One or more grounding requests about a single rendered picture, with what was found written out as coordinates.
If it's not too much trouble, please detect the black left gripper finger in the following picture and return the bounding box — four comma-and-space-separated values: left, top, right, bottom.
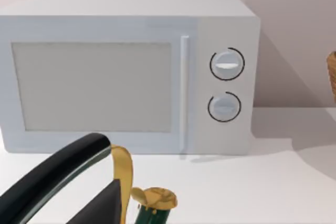
65, 178, 122, 224

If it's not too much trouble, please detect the dark green and gold teapot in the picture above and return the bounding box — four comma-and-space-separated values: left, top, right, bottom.
0, 133, 179, 224

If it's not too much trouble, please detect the pale microwave door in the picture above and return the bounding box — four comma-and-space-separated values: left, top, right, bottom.
0, 15, 198, 155

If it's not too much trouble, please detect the small pale microwave knob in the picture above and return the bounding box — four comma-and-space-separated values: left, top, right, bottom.
207, 91, 242, 123

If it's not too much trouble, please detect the large pale microwave knob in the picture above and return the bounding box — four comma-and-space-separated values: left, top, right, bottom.
209, 47, 246, 81

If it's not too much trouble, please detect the pale microwave oven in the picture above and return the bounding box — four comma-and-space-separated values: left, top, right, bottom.
0, 0, 261, 156

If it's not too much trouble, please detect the woven wicker basket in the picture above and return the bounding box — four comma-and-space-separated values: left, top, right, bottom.
326, 50, 336, 97

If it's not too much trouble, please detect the pale microwave door handle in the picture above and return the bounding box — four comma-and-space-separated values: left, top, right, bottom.
180, 34, 190, 154

